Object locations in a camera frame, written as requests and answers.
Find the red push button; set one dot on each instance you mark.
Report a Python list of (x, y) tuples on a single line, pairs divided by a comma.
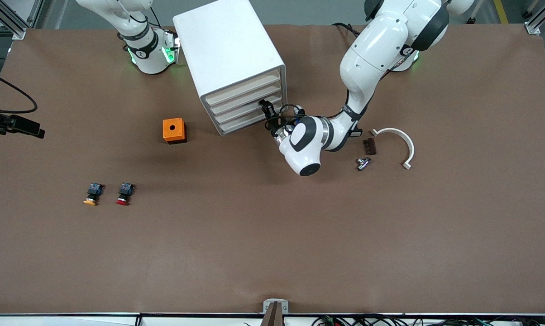
[(126, 190)]

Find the brown table mat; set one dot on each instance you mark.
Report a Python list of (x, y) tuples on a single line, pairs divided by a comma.
[(272, 235)]

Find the white plastic drawer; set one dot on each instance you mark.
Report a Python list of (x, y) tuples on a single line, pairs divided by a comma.
[(245, 120), (243, 88), (241, 111), (246, 98)]

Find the white drawer cabinet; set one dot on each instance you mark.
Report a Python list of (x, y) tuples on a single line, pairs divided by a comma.
[(227, 45)]

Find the white curved bracket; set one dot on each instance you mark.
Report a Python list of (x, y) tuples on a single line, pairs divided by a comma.
[(411, 148)]

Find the grey metal bracket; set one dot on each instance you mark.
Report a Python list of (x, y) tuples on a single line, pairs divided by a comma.
[(268, 304)]

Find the grey stand leg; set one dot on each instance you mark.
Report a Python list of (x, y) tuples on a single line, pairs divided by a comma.
[(478, 11)]

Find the orange box with hole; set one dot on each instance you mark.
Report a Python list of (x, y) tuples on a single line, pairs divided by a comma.
[(173, 129)]

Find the brown terminal block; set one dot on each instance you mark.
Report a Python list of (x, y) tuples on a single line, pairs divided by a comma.
[(371, 147)]

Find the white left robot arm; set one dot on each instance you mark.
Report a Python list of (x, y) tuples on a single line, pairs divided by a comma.
[(376, 50)]

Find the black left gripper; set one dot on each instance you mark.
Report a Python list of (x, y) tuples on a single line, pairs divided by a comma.
[(272, 123)]

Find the yellow push button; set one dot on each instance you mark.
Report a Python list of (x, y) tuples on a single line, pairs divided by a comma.
[(93, 190)]

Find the silver key switch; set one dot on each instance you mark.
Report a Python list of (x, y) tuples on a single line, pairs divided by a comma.
[(363, 164)]

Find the aluminium frame post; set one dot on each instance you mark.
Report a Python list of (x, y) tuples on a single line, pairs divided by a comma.
[(19, 34), (533, 28)]

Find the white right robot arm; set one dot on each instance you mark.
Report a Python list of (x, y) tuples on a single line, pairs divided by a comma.
[(148, 56)]

